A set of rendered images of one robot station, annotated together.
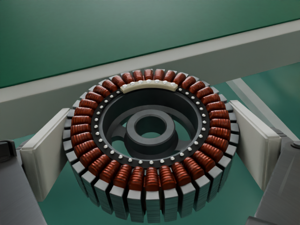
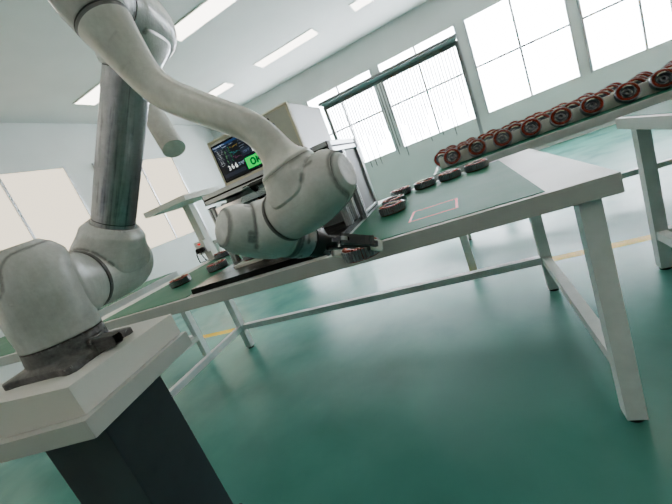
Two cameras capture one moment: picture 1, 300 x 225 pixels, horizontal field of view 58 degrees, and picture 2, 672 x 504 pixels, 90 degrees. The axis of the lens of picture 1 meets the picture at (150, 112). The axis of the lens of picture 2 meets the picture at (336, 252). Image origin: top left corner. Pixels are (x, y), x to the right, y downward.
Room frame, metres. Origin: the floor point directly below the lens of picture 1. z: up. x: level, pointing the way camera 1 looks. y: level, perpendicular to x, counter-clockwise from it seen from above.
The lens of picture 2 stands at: (-0.60, -0.54, 0.98)
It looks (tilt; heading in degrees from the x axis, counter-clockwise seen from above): 12 degrees down; 41
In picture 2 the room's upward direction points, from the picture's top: 22 degrees counter-clockwise
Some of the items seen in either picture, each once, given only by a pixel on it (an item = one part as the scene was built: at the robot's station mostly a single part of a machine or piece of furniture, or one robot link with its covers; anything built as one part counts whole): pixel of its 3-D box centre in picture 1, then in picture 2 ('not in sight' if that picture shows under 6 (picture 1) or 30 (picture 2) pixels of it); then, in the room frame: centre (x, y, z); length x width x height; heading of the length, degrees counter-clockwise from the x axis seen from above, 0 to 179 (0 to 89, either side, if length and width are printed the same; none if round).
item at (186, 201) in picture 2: not in sight; (198, 230); (0.61, 1.60, 0.98); 0.37 x 0.35 x 0.46; 107
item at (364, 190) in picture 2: not in sight; (359, 181); (0.80, 0.37, 0.91); 0.28 x 0.03 x 0.32; 17
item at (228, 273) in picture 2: not in sight; (281, 252); (0.33, 0.57, 0.76); 0.64 x 0.47 x 0.02; 107
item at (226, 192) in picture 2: not in sight; (282, 170); (0.62, 0.66, 1.09); 0.68 x 0.44 x 0.05; 107
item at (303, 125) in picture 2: not in sight; (274, 145); (0.63, 0.65, 1.22); 0.44 x 0.39 x 0.20; 107
